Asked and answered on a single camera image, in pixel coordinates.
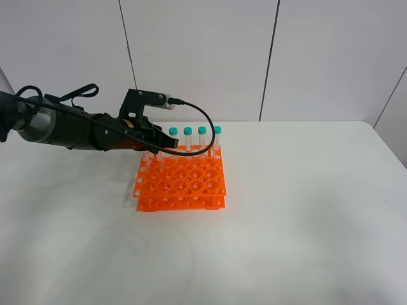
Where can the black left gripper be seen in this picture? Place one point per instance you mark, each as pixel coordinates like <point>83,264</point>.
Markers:
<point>131,129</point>

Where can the clear test tube teal cap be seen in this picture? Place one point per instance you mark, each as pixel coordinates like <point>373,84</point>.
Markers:
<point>160,160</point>

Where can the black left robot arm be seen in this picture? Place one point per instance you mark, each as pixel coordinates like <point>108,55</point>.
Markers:
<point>46,120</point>

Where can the orange test tube rack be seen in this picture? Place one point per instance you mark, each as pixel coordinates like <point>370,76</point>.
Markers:
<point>184,184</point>

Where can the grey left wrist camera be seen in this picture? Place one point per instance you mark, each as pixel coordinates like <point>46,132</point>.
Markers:
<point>136,100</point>

